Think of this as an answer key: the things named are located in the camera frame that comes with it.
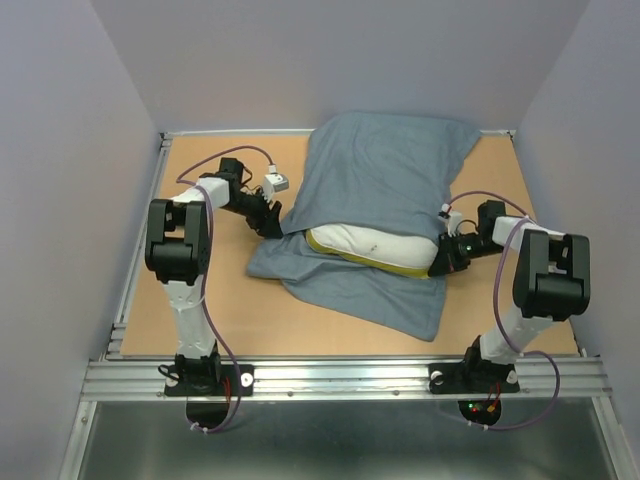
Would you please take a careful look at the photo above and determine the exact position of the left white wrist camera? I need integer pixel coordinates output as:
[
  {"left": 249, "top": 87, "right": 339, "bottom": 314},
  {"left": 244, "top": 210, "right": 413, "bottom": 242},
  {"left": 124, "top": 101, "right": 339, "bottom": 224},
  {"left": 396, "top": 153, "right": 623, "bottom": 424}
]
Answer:
[{"left": 261, "top": 172, "right": 289, "bottom": 201}]

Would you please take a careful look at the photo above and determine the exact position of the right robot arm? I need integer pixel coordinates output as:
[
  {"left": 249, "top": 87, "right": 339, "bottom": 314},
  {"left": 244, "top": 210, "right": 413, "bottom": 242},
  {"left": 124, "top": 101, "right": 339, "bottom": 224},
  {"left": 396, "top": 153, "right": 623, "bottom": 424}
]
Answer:
[{"left": 428, "top": 200, "right": 591, "bottom": 394}]

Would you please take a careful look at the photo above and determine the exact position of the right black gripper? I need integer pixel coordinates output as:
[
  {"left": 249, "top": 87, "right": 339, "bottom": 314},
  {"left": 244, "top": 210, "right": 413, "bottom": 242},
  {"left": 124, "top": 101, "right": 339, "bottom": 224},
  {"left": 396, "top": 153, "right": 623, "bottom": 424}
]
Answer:
[{"left": 428, "top": 229, "right": 505, "bottom": 276}]

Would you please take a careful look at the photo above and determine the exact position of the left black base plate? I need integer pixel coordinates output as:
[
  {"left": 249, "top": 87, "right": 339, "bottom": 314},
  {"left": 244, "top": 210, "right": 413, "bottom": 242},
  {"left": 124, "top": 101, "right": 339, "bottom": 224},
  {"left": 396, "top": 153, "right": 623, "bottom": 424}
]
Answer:
[{"left": 158, "top": 363, "right": 254, "bottom": 397}]

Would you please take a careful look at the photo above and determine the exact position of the blue grey pillowcase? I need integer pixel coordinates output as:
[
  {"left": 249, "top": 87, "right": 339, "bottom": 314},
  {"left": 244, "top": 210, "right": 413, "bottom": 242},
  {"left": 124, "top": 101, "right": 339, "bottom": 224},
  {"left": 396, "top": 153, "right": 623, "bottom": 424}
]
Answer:
[{"left": 246, "top": 112, "right": 481, "bottom": 341}]

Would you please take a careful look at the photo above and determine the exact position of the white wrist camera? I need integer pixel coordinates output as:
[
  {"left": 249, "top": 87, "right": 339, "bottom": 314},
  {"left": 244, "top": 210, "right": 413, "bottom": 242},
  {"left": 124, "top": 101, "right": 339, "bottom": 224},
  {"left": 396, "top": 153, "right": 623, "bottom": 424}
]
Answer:
[
  {"left": 261, "top": 172, "right": 289, "bottom": 201},
  {"left": 438, "top": 204, "right": 464, "bottom": 236}
]

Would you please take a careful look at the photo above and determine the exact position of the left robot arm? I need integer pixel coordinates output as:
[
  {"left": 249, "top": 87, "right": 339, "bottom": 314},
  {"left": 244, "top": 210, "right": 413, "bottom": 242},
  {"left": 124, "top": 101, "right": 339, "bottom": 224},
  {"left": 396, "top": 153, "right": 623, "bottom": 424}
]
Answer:
[{"left": 145, "top": 157, "right": 289, "bottom": 396}]

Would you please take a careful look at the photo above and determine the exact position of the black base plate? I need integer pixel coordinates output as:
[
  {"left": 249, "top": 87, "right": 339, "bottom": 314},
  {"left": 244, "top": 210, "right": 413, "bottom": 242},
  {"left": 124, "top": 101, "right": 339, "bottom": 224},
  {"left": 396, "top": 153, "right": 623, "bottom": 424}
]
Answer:
[
  {"left": 158, "top": 363, "right": 254, "bottom": 397},
  {"left": 429, "top": 360, "right": 520, "bottom": 394}
]

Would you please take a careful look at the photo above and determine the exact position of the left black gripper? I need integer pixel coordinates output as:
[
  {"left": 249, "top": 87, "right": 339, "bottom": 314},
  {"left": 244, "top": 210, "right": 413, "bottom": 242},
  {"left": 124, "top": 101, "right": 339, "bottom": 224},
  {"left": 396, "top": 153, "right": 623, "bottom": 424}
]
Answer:
[{"left": 222, "top": 187, "right": 283, "bottom": 239}]

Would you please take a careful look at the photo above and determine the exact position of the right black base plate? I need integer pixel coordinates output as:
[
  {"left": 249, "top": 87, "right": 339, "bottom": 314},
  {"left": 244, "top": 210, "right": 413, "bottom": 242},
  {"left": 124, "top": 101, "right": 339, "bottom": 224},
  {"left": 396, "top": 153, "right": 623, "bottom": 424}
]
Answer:
[{"left": 429, "top": 360, "right": 520, "bottom": 394}]

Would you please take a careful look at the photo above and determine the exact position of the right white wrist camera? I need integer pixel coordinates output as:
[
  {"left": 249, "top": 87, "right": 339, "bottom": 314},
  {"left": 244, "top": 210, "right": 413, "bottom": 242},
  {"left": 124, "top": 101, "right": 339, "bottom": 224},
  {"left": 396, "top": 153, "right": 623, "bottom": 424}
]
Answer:
[{"left": 438, "top": 204, "right": 464, "bottom": 236}]

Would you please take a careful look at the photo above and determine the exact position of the aluminium front rail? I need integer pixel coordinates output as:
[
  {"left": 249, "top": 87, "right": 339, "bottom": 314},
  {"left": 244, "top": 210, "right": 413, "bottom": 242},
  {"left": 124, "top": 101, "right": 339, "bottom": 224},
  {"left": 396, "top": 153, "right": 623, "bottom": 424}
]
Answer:
[{"left": 80, "top": 356, "right": 612, "bottom": 402}]

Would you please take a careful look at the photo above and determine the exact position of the white pillow yellow edge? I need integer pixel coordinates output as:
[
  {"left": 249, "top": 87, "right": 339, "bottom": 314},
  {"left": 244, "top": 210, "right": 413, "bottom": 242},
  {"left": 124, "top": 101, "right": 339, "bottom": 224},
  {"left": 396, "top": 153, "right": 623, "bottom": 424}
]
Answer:
[{"left": 305, "top": 223, "right": 438, "bottom": 279}]

